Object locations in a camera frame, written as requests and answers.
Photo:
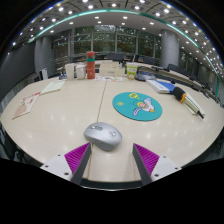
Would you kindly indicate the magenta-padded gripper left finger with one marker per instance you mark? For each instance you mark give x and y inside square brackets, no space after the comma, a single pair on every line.
[77,158]

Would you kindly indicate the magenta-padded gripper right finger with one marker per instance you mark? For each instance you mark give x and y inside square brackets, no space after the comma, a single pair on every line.
[146,159]

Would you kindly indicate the silver computer mouse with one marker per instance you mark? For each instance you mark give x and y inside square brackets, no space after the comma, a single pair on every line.
[101,135]

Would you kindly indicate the round teal cartoon mouse pad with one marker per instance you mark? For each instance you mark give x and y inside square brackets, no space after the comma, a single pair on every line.
[137,106]

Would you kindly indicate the white booklet with thin lines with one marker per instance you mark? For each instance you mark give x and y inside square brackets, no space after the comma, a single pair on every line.
[196,106]

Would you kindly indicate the red and white leaflet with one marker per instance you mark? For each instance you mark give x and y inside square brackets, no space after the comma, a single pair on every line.
[26,105]

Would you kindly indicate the blue and white book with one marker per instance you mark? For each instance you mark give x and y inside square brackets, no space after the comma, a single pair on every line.
[160,86]

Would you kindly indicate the grey conference microphone console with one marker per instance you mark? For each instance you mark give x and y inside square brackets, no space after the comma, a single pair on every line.
[145,76]

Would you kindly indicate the colourful sticker sheet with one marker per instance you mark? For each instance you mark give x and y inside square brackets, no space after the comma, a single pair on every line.
[108,78]

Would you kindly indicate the white lidded mug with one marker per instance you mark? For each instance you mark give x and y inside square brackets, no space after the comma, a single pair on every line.
[80,72]

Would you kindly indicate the printed drink cup with straw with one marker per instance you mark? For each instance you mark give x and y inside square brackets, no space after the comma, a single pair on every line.
[132,71]

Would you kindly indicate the long curved conference desk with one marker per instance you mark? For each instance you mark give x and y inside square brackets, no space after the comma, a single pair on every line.
[160,69]

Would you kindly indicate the red bottle with green band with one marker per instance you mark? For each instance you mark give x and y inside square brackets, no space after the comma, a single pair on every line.
[90,66]

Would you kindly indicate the beige cardboard box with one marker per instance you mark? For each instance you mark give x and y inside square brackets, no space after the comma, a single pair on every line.
[111,70]

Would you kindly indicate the dark office chairs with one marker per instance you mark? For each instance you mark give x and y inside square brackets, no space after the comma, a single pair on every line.
[115,56]

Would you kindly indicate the ceiling lights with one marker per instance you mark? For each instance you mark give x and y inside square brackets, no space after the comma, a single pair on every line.
[90,6]

